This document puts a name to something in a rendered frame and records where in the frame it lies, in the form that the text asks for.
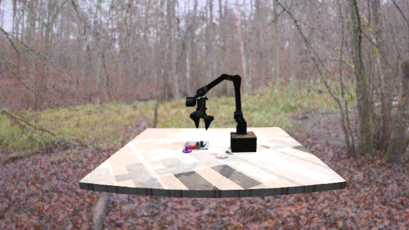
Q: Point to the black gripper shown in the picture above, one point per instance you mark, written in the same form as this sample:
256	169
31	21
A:
207	119

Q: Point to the purple gear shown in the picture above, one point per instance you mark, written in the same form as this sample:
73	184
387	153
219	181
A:
186	150

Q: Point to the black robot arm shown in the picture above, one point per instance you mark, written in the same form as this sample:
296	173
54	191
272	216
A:
241	128

